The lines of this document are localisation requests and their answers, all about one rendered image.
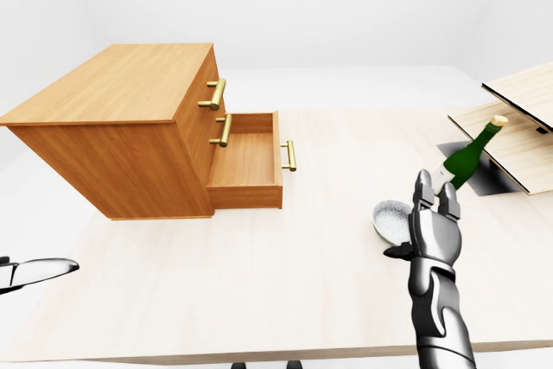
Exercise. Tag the wooden cabinet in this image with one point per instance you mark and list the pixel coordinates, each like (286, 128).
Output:
(108, 127)

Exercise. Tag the wooden drawer with tall front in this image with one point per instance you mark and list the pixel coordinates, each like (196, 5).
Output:
(203, 153)

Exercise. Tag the green wine bottle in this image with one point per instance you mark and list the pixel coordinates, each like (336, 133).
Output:
(464, 161)

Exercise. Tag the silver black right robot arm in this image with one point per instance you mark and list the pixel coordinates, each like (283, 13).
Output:
(436, 313)

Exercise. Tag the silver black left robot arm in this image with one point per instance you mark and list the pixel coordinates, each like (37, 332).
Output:
(5, 276)

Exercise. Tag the pale wooden wine rack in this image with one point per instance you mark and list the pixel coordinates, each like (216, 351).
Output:
(525, 153)

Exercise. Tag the open wooden drawer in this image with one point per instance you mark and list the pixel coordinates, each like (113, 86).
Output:
(246, 161)

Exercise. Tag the black speckled bowl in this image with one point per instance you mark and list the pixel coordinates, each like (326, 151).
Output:
(391, 220)

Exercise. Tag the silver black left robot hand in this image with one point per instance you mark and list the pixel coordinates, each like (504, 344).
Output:
(43, 269)

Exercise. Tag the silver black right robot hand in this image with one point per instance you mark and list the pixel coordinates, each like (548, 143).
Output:
(436, 237)

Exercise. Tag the small dark shape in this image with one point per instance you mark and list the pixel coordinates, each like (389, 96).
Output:
(238, 366)
(294, 365)

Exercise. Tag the wooden drawer with short front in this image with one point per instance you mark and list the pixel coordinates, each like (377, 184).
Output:
(199, 84)

